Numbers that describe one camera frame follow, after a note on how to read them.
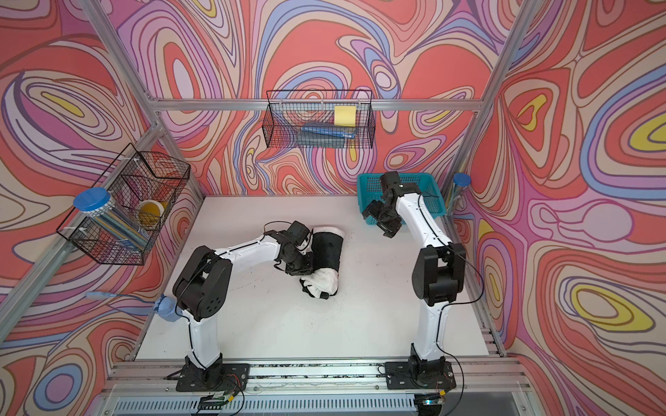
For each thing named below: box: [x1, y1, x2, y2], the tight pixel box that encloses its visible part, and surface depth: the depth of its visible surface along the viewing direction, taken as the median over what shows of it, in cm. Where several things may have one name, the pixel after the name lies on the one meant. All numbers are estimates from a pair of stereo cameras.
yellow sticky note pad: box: [333, 105, 357, 128], surface depth 91 cm
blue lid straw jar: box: [72, 187, 151, 254], surface depth 64 cm
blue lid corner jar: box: [445, 172, 471, 215], surface depth 106 cm
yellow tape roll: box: [136, 199, 165, 230], surface depth 78 cm
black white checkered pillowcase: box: [300, 227, 346, 300], surface depth 90 cm
